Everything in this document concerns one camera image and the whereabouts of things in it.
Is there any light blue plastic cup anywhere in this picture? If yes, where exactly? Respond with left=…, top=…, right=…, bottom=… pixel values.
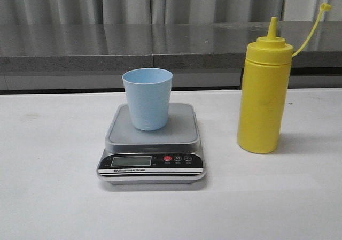
left=122, top=68, right=173, bottom=131

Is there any yellow squeeze bottle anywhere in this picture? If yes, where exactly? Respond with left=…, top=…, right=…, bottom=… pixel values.
left=237, top=3, right=332, bottom=154

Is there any silver digital kitchen scale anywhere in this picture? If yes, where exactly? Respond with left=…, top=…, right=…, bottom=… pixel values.
left=97, top=103, right=206, bottom=185

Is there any grey stone counter ledge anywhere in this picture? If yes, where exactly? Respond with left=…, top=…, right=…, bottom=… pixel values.
left=0, top=20, right=342, bottom=74

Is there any grey pleated curtain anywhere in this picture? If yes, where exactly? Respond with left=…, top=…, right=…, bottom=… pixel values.
left=1, top=0, right=341, bottom=25

